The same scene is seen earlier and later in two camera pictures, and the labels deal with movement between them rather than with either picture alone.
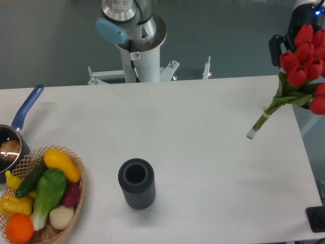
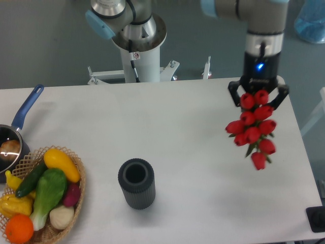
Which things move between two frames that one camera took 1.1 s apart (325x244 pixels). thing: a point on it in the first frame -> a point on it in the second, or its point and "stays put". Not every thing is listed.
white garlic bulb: [61, 217] stays put
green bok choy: [51, 188] stays put
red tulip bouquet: [301, 81] -> [254, 127]
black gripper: [305, 13] -> [260, 73]
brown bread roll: [9, 150] stays put
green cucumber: [31, 178] stays put
